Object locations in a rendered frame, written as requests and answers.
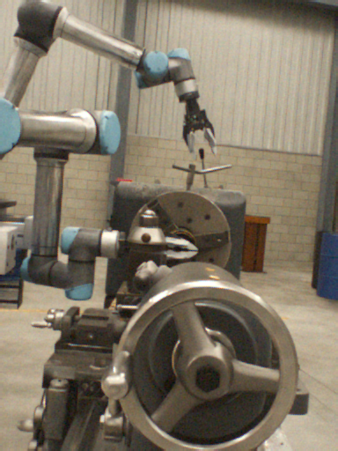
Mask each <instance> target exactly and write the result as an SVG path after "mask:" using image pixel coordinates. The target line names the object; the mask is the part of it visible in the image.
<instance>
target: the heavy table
mask: <svg viewBox="0 0 338 451"><path fill-rule="evenodd" d="M270 221H271V217H264V216H256V215H250V214H246V215H245V225H244V236H243V248H242V258H241V266H243V269H240V270H242V271H247V272H265V273H267V272H266V271H264V270H263V266H264V257H265V248H266V239H267V229H268V224H270ZM256 224H257V226H256ZM255 234H256V235H255ZM254 243H255V245H254Z"/></svg>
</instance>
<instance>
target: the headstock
mask: <svg viewBox="0 0 338 451"><path fill-rule="evenodd" d="M174 190H186V187H185V186H175V185H165V184H155V183H143V182H133V181H121V182H120V184H119V185H118V187H114V193H113V204H112V214H111V215H110V228H111V231H113V230H114V231H119V232H125V233H126V239H127V238H128V237H129V232H130V228H131V226H132V223H133V221H134V218H135V217H136V214H137V213H138V212H139V211H140V210H141V209H142V207H143V206H144V205H145V204H147V203H148V201H149V200H151V199H152V198H154V197H155V196H158V195H160V194H163V193H165V192H169V191H174ZM191 191H192V192H195V193H198V194H200V195H203V196H205V197H207V198H208V199H209V200H211V201H212V203H213V204H214V205H215V206H216V207H217V208H218V209H219V210H220V211H221V212H222V213H223V215H225V217H226V219H227V221H228V224H229V227H230V229H231V230H230V234H231V253H230V257H229V260H228V262H227V264H226V265H225V267H224V270H228V271H229V272H231V274H232V275H233V276H234V277H235V278H237V279H238V281H239V280H240V269H241V258H242V248H243V236H244V225H245V215H246V196H245V194H244V193H243V192H241V191H237V190H227V189H206V188H197V187H191ZM229 213H230V214H229ZM132 214H133V215H132ZM236 234H237V235H236ZM128 268H129V255H124V256H123V258H117V257H116V258H115V259H114V258H107V273H106V283H105V294H106V295H110V296H116V293H117V292H118V291H119V290H120V288H121V285H122V284H123V282H125V281H127V280H128ZM120 281H121V282H120Z"/></svg>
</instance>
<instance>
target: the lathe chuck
mask: <svg viewBox="0 0 338 451"><path fill-rule="evenodd" d="M155 199H158V200H159V202H160V204H161V205H162V207H163V208H164V209H165V211H166V212H167V214H168V215H169V217H170V218H171V219H172V221H173V223H174V224H175V225H176V226H177V227H185V228H187V229H189V230H190V231H191V232H192V233H211V232H220V231H229V240H230V243H228V244H226V245H223V246H214V247H211V248H201V249H198V253H197V254H196V255H194V256H192V257H189V258H188V259H185V260H180V262H179V264H181V263H185V262H206V263H211V264H214V265H216V266H218V267H220V268H222V269H223V268H224V267H225V265H226V264H227V262H228V260H229V257H230V253H231V234H230V230H231V229H230V227H229V224H228V221H227V219H226V217H225V215H223V213H222V212H221V211H220V210H219V209H218V208H217V207H216V206H215V205H214V204H213V203H212V201H211V200H209V199H208V198H207V197H205V196H203V195H200V194H198V193H195V192H192V191H186V190H174V191H169V192H165V193H163V194H160V195H158V196H155V197H154V198H152V199H151V200H149V201H148V203H147V204H145V205H144V206H143V207H142V209H141V210H140V211H139V212H138V213H137V214H136V217H135V218H134V221H133V223H132V226H131V228H130V232H129V235H130V234H131V233H132V231H133V230H134V229H135V228H136V226H139V218H140V216H141V215H143V214H144V213H145V212H146V211H148V208H147V207H146V206H147V205H148V204H150V203H151V201H154V200H155Z"/></svg>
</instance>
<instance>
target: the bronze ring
mask: <svg viewBox="0 0 338 451"><path fill-rule="evenodd" d="M170 233H174V234H176V235H177V236H179V238H184V239H186V240H187V241H189V243H191V244H193V245H194V246H195V247H196V246H197V243H196V239H195V236H194V234H193V233H192V232H190V231H189V230H187V229H184V228H177V229H174V230H172V231H171V232H170ZM165 250H166V251H167V250H174V249H173V248H169V247H168V246H167V244H166V245H165ZM174 251H175V252H178V251H176V250H174Z"/></svg>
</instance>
